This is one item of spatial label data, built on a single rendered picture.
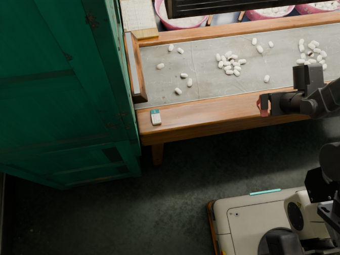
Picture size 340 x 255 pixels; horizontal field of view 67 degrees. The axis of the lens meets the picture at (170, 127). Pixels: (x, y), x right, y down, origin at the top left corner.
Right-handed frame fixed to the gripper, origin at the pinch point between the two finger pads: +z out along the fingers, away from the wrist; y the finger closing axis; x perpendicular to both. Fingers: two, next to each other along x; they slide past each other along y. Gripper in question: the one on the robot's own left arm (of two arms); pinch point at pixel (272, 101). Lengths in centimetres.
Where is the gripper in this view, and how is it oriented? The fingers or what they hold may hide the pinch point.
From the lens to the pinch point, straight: 89.5
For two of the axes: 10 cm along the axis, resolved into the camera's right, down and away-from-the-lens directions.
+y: -9.9, 1.2, -0.9
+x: 1.1, 9.8, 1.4
